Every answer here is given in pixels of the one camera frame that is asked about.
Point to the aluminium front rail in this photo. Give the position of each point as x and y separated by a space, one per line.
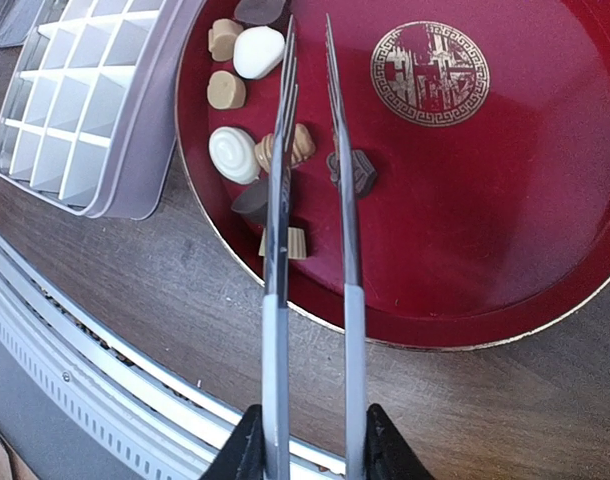
149 419

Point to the white oval chocolate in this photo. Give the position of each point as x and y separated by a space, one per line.
257 51
231 150

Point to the silver divided tin box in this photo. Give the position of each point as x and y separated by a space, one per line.
88 121

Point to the dark chocolate piece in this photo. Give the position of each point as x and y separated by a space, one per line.
260 12

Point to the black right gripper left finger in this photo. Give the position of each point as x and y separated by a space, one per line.
242 457

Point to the tan square chocolate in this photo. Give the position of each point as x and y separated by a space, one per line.
222 37

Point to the round tan chocolate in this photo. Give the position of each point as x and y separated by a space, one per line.
226 91

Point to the dark round chocolate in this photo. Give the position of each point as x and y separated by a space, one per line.
364 172

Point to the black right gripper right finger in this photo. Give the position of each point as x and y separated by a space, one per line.
387 454

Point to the dark cup chocolate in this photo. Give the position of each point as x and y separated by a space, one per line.
252 203

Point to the red round tray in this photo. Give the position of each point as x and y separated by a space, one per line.
488 123

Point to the tan cube chocolate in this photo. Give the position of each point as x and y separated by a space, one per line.
296 244

